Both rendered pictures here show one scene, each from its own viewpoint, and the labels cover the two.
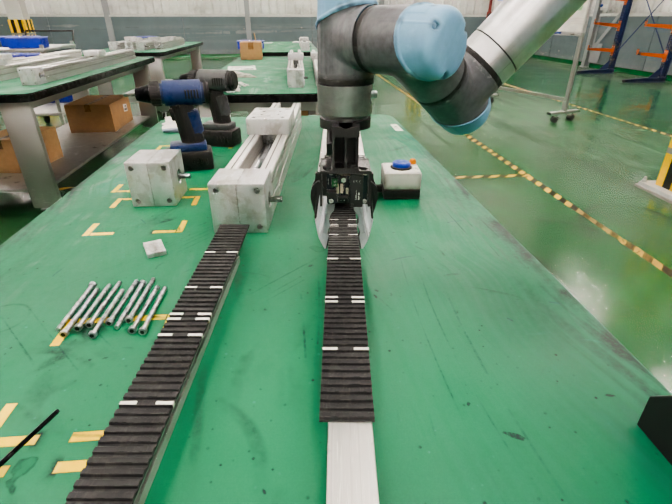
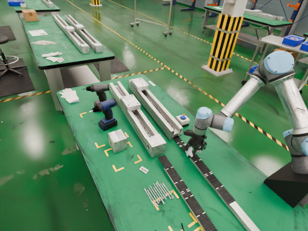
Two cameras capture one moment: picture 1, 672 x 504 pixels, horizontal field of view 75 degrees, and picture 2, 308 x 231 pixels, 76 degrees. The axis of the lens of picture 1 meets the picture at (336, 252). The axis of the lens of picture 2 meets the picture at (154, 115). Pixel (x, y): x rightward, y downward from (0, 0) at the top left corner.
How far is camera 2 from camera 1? 0.90 m
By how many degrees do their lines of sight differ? 26
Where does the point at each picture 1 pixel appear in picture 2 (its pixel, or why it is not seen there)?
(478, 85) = not seen: hidden behind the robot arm
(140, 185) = (117, 147)
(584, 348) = (248, 167)
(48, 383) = (169, 218)
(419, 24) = (228, 125)
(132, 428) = (204, 220)
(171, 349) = (191, 200)
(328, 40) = (203, 123)
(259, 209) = (163, 148)
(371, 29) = (216, 123)
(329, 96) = (200, 131)
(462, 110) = not seen: hidden behind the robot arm
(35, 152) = not seen: outside the picture
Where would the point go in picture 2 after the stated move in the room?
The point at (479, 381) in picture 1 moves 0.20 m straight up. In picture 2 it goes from (239, 183) to (251, 160)
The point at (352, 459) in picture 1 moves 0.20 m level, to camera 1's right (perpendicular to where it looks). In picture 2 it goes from (238, 209) to (264, 193)
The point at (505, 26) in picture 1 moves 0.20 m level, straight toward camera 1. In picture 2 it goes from (233, 111) to (250, 134)
